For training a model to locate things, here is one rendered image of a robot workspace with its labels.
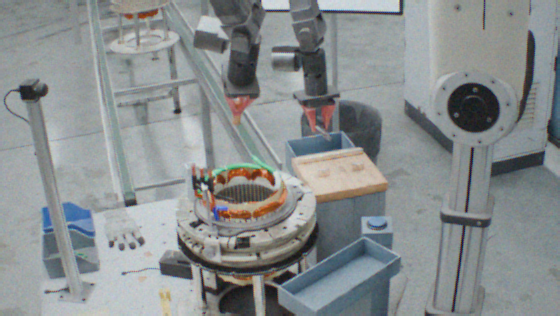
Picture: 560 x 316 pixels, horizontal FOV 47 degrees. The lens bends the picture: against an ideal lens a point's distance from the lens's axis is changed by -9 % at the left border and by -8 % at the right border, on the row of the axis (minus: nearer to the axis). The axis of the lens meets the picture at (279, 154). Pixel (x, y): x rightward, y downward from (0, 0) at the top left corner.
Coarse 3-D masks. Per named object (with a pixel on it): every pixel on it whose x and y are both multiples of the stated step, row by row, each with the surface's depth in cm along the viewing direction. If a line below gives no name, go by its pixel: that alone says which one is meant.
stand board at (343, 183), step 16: (336, 160) 181; (352, 160) 180; (368, 160) 180; (304, 176) 174; (336, 176) 173; (352, 176) 173; (368, 176) 173; (320, 192) 167; (336, 192) 167; (352, 192) 168; (368, 192) 169
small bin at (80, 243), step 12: (48, 240) 194; (72, 240) 196; (84, 240) 197; (48, 252) 194; (84, 252) 197; (96, 252) 191; (48, 264) 183; (60, 264) 184; (84, 264) 186; (96, 264) 187; (60, 276) 186
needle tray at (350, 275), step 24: (360, 240) 148; (336, 264) 145; (360, 264) 147; (384, 264) 146; (288, 288) 137; (312, 288) 141; (336, 288) 140; (360, 288) 136; (312, 312) 129; (336, 312) 133; (360, 312) 142
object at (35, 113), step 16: (32, 112) 154; (32, 128) 156; (48, 144) 160; (48, 160) 160; (48, 176) 161; (48, 192) 164; (64, 224) 170; (64, 240) 170; (64, 256) 173; (80, 288) 179
